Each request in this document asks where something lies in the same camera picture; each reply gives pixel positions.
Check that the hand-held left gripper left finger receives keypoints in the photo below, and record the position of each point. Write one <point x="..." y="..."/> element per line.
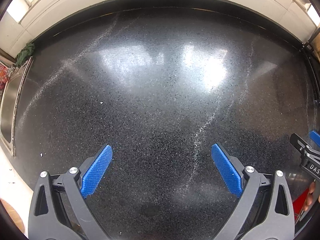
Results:
<point x="96" y="172"/>

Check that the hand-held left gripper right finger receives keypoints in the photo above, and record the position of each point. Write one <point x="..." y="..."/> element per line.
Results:
<point x="226" y="170"/>

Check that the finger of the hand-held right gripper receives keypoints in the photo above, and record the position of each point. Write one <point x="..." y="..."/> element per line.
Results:
<point x="315" y="138"/>
<point x="301" y="145"/>

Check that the person's right hand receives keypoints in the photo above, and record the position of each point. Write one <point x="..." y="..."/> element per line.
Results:
<point x="309" y="197"/>

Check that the red cabinet door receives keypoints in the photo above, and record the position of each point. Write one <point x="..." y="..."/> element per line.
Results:
<point x="298" y="202"/>

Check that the stainless steel sink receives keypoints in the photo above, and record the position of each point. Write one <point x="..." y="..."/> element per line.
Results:
<point x="10" y="100"/>

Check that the dark green cloth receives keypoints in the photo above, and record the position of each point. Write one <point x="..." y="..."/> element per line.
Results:
<point x="25" y="53"/>

